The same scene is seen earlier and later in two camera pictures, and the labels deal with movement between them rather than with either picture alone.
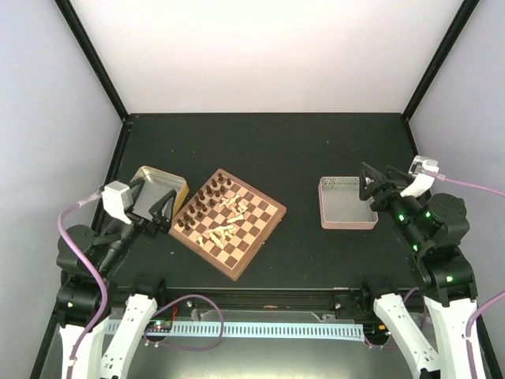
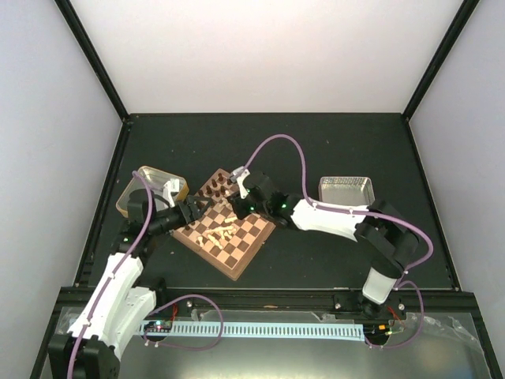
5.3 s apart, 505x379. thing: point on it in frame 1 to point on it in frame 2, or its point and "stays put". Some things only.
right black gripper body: x=383 y=204 to x=240 y=211
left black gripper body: x=148 y=226 to x=187 y=218
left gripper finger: x=136 y=186 to x=203 y=201
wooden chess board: x=228 y=223 stays put
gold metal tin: x=157 y=183 stays put
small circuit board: x=158 y=326 stays put
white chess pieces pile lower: x=218 y=234 stays put
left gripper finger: x=162 y=209 to x=196 y=209
